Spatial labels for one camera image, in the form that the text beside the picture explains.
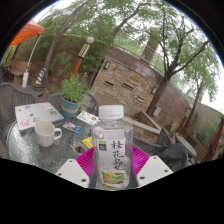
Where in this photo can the tree with dark forked trunk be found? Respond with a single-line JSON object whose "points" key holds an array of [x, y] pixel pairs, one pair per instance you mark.
{"points": [[163, 86]]}

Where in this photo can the brown tape roll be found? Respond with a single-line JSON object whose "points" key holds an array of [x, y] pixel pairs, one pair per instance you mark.
{"points": [[76, 149]]}

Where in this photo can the white printed booklet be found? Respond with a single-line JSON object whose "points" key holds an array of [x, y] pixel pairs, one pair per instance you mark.
{"points": [[87, 118]]}

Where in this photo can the grey wall box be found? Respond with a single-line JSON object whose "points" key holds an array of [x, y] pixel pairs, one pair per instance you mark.
{"points": [[156, 111]]}

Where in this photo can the yellow card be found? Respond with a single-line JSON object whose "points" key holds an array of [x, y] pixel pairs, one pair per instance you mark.
{"points": [[88, 142]]}

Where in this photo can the clear white-capped drink bottle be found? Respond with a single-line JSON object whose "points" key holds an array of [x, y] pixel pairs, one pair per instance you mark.
{"points": [[111, 153]]}

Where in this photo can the tree with curved trunk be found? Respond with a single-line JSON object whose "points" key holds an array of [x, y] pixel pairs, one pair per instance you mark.
{"points": [[56, 50]]}

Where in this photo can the small colourful sticker card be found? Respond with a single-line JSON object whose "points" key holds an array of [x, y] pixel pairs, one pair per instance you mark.
{"points": [[72, 127]]}

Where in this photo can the yellow and blue striped cone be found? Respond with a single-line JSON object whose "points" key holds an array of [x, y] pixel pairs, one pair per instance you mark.
{"points": [[40, 80]]}

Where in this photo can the black metal table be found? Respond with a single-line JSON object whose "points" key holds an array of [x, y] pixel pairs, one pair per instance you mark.
{"points": [[186, 143]]}

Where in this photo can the orange patio umbrella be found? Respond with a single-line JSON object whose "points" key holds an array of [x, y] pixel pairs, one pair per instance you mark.
{"points": [[28, 33]]}

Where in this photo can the wooden bench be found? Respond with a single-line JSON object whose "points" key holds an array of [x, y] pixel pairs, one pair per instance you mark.
{"points": [[18, 68]]}

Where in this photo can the white umbrella pole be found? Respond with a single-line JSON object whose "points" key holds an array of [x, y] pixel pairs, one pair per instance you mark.
{"points": [[25, 80]]}

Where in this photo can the silver laptop with stickers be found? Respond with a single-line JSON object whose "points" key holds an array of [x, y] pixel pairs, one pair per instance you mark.
{"points": [[38, 115]]}

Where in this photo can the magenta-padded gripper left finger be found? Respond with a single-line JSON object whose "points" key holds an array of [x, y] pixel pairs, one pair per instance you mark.
{"points": [[85, 161]]}

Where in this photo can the dark red closed umbrella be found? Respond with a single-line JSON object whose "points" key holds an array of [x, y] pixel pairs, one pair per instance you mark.
{"points": [[215, 140]]}

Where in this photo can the white ribbed mug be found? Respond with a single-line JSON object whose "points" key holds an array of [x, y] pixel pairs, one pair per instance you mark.
{"points": [[45, 133]]}

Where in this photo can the green plant in blue pot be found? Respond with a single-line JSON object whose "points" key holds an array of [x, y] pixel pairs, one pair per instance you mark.
{"points": [[73, 91]]}

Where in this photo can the black wall lantern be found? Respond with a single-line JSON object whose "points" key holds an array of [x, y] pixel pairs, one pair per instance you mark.
{"points": [[107, 65], [153, 90]]}

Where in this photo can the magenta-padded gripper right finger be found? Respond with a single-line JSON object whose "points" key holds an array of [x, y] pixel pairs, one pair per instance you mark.
{"points": [[140, 160]]}

